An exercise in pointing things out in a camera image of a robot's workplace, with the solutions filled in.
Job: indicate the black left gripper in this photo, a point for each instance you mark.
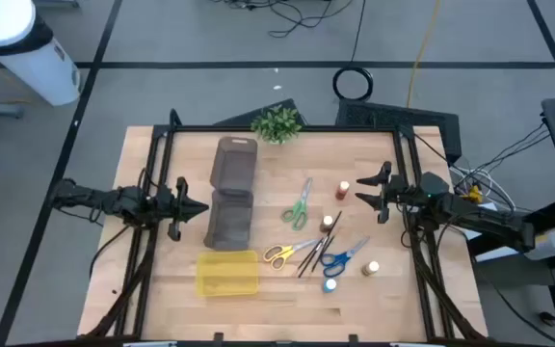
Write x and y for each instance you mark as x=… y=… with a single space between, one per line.
x=178 y=207

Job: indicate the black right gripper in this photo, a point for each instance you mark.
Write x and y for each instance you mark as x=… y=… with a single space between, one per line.
x=398 y=193

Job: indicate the red paint bottle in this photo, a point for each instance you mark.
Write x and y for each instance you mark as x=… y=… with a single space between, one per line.
x=342 y=189

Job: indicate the dark brown paint bottle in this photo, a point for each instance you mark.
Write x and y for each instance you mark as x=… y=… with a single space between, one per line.
x=326 y=223

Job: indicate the ochre paint bottle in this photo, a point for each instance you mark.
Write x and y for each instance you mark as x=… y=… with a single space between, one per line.
x=370 y=268

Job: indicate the blue paint bottle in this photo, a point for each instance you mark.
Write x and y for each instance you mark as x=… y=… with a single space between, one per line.
x=330 y=285

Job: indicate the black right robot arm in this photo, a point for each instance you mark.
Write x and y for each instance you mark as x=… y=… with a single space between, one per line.
x=475 y=214

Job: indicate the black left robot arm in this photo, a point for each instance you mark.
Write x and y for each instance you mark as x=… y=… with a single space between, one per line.
x=113 y=200

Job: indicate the yellow translucent plastic bin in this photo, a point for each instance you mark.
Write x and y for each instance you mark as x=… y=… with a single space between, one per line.
x=227 y=272

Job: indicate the black perforated panel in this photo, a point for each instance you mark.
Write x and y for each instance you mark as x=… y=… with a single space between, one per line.
x=403 y=118

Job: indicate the green plant in white pot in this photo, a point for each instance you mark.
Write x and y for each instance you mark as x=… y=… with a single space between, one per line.
x=276 y=124

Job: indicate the white container with yellow label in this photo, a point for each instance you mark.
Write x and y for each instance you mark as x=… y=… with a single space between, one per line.
x=549 y=246

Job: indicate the black caster wheel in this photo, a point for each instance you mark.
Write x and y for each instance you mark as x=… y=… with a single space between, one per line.
x=547 y=318

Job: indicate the white trash can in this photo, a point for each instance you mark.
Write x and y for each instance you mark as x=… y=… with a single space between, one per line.
x=32 y=58

